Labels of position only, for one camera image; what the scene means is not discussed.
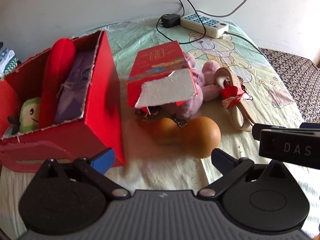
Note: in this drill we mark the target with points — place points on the patterned cloth pile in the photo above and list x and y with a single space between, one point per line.
7 60

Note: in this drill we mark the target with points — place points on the desktop with cartoon printed cloth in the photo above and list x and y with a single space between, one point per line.
155 35

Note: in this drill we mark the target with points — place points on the black power adapter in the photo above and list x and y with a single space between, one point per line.
170 20

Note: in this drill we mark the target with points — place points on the brown gourd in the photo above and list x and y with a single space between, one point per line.
200 135

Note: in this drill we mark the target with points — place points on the white power strip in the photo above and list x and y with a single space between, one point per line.
205 25

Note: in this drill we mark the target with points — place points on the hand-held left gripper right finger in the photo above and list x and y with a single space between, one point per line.
219 158

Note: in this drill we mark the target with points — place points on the dark patterned blanket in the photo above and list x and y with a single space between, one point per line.
292 80

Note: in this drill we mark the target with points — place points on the metal keyring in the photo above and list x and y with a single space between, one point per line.
179 122

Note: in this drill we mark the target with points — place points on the red and white scarf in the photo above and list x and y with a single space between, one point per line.
230 96

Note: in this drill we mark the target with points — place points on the beige leather belt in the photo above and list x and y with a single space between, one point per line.
237 116

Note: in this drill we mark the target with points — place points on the small red torn box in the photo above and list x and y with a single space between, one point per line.
160 62

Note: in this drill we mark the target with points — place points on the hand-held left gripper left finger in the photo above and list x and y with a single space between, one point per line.
102 159

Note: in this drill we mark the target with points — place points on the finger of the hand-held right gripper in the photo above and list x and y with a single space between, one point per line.
256 131

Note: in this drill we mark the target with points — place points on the pink plush bear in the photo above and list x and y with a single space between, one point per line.
211 85

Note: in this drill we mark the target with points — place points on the red plush toy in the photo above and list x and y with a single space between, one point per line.
57 67

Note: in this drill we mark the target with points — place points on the green plush toy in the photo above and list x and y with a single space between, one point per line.
28 112

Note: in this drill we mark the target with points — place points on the purple tissue packet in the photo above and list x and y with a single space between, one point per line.
75 85

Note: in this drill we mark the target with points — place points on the large red cardboard box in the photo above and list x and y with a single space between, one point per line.
100 92

